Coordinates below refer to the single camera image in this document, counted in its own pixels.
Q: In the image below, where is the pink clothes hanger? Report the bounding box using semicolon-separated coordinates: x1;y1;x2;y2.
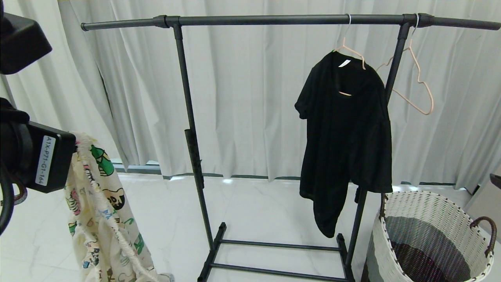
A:
332;14;367;97
375;15;434;116

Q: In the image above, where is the cream printed garment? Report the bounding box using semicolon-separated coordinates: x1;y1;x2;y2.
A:
63;131;175;282

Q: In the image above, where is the white curtain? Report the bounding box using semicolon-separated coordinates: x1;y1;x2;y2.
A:
0;0;501;194

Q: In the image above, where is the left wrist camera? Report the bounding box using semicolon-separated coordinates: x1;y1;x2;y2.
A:
0;11;53;75

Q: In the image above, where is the black short-sleeved shirt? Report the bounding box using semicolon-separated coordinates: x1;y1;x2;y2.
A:
294;51;393;239

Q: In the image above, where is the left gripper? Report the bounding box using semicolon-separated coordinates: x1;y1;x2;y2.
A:
0;97;77;194

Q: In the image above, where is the white laundry basket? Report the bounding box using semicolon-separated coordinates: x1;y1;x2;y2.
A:
360;190;497;282

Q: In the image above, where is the black clothes rack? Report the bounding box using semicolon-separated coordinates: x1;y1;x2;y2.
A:
81;13;501;282

